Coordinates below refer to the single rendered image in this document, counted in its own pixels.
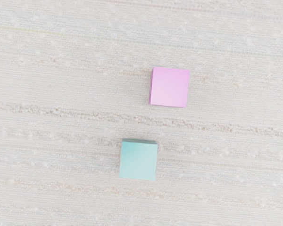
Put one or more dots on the pink block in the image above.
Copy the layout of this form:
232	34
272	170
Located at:
169	87

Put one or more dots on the light teal block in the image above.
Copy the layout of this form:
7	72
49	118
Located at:
138	160

